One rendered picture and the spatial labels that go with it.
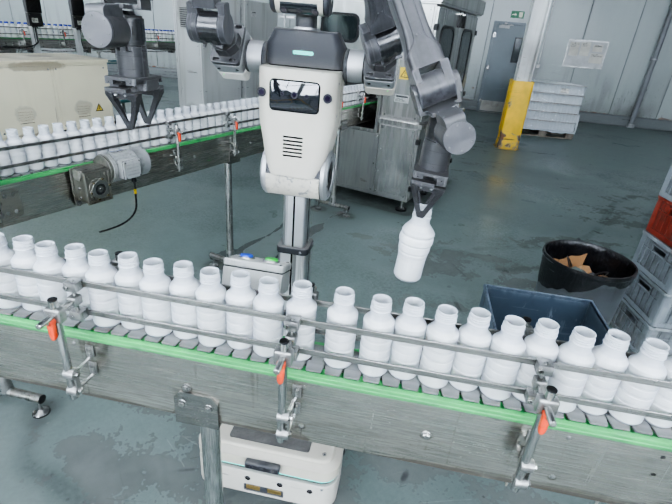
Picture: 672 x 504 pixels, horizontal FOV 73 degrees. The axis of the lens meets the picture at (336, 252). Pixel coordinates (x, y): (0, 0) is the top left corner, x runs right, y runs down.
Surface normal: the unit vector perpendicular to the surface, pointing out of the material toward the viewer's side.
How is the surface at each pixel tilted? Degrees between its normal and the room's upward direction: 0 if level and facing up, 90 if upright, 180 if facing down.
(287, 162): 90
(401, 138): 90
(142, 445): 0
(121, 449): 0
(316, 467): 31
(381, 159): 90
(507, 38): 90
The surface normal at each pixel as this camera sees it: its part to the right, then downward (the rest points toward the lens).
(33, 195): 0.88, 0.27
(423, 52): -0.04, 0.13
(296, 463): -0.03, -0.55
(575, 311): -0.18, 0.42
